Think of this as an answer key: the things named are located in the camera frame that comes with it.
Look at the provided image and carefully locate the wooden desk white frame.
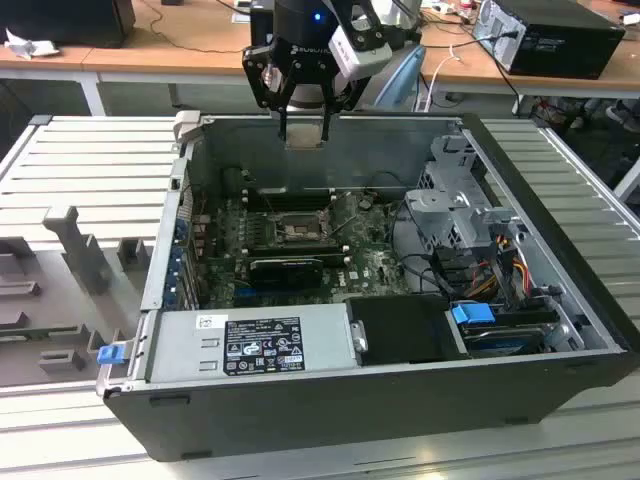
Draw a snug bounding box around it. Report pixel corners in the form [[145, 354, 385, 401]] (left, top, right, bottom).
[[81, 0, 437, 109], [418, 0, 640, 119], [0, 27, 102, 118]]

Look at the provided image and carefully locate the blue plastic latch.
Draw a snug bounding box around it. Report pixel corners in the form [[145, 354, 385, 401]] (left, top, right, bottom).
[[97, 344, 127, 367]]

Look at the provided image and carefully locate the silver square CPU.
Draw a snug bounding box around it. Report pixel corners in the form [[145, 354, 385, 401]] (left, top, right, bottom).
[[283, 124, 326, 151]]

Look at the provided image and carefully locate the grey plastic case latch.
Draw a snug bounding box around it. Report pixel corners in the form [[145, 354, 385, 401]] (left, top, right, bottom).
[[173, 110, 205, 145]]

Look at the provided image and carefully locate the CPU socket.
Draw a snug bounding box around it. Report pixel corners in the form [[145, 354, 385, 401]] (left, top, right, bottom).
[[272, 211, 335, 247]]

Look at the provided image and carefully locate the green motherboard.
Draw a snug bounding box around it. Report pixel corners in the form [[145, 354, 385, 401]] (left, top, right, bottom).
[[192, 191, 417, 310]]

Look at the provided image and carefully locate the black desktop computer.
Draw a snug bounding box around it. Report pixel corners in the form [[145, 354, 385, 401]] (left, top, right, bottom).
[[473, 0, 628, 82]]

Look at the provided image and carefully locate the black open PC case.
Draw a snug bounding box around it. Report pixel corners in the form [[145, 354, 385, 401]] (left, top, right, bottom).
[[94, 110, 640, 464]]

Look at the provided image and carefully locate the grey metal drive cage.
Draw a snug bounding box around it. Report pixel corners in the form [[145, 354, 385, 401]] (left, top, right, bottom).
[[403, 132, 527, 252]]

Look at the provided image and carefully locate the grey parts rack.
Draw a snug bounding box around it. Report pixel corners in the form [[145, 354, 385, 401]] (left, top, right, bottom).
[[0, 203, 157, 387]]

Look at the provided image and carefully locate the wrist camera with black bracket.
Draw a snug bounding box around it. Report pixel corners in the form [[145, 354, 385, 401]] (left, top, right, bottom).
[[329, 0, 394, 82]]

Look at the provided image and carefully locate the black graphics card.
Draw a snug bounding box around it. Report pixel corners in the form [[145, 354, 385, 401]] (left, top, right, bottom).
[[247, 256, 327, 292]]

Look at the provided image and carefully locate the thin black wire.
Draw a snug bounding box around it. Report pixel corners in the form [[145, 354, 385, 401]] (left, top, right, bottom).
[[371, 171, 409, 197]]

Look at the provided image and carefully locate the crumpled white paper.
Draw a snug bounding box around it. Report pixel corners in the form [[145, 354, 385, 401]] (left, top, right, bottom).
[[3, 26, 62, 61]]

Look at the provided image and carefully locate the grey power supply unit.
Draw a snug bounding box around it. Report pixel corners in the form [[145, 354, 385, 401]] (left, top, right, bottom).
[[143, 301, 362, 387]]

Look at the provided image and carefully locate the large black box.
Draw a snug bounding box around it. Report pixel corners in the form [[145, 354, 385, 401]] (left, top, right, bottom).
[[0, 0, 138, 50]]

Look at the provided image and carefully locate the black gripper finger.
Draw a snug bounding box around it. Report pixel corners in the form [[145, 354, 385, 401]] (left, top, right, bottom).
[[242, 45, 297, 142], [319, 74, 372, 143]]

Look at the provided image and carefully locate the white cable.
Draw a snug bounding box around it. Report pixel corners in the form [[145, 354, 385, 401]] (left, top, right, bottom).
[[413, 43, 463, 113]]

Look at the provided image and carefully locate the yellow red wire bundle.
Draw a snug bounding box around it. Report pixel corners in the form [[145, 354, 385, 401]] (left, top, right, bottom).
[[497, 234, 532, 297]]

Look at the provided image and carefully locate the black power cable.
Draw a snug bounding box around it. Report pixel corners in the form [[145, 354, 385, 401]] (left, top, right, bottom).
[[478, 33, 525, 117]]

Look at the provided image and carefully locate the black cable bundle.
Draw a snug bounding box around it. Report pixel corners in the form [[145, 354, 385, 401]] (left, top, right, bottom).
[[392, 199, 485, 302]]

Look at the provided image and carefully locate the pale blue teach pendant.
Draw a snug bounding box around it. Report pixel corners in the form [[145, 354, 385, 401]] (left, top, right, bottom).
[[374, 47, 428, 111]]

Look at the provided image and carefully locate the hard disk in blue carrier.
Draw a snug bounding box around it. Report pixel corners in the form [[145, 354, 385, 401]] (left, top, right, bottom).
[[449, 301, 549, 359]]

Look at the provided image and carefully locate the small black box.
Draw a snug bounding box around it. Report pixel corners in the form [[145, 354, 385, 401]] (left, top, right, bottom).
[[249, 0, 278, 51]]

